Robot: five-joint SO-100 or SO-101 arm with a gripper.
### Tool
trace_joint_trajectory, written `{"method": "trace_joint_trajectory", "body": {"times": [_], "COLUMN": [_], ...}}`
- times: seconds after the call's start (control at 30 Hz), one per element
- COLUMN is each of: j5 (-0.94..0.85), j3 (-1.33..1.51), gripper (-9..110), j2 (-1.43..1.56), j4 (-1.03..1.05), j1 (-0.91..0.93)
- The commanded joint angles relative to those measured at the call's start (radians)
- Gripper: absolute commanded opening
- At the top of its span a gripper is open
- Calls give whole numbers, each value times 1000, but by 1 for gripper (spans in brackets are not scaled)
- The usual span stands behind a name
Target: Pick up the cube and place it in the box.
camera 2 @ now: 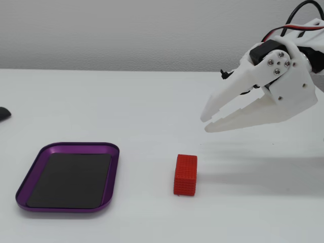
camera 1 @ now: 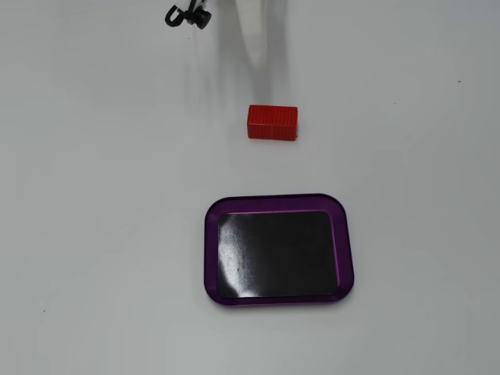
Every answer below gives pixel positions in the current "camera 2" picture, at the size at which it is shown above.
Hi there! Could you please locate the black rounded object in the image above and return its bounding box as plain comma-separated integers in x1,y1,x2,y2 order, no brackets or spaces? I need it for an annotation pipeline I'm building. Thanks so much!
0,107,12,123

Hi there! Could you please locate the red white servo cable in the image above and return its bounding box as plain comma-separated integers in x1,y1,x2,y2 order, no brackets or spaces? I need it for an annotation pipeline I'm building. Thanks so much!
261,23,324,44

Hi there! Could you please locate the black mat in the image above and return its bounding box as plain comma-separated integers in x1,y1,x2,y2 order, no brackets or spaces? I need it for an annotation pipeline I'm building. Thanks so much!
26,152,112,210

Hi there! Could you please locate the purple metal tray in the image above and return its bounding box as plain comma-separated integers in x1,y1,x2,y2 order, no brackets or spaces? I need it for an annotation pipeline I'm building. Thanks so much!
15,142,120,214

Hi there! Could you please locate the red perforated block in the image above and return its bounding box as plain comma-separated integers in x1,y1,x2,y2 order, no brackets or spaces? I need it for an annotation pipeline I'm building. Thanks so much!
173,153,198,197

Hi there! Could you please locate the black cable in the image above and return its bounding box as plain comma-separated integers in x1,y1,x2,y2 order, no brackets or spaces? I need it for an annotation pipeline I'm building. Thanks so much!
280,0,324,37

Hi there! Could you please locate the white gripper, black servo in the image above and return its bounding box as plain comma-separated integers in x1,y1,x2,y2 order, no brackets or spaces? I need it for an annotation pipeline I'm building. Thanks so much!
199,35,318,134

